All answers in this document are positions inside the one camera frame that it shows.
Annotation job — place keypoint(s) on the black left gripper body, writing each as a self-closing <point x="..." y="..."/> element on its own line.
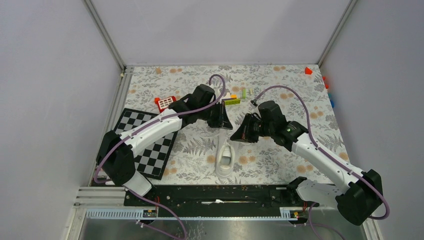
<point x="213" y="115"/>

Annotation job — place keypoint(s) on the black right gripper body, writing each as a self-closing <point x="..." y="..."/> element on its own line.
<point x="253" y="128"/>

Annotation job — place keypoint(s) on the white sneaker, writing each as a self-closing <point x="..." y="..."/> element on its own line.
<point x="225" y="155"/>

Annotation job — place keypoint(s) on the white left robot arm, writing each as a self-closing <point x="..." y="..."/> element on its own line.
<point x="118" y="150"/>

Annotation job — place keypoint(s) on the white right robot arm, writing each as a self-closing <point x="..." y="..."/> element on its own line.
<point x="356" y="194"/>

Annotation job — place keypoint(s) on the green toy brick stack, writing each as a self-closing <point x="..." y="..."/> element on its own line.
<point x="230" y="99"/>

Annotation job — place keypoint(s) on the red white grid toy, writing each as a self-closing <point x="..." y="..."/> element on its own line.
<point x="163" y="103"/>

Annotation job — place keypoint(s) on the red triangular block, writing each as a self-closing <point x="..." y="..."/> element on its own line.
<point x="308" y="71"/>

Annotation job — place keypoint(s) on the black white chessboard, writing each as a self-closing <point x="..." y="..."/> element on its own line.
<point x="152" y="161"/>

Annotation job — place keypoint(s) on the grey slotted cable duct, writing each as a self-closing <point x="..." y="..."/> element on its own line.
<point x="150" y="214"/>

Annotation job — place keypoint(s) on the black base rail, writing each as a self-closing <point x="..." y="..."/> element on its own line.
<point x="172" y="198"/>

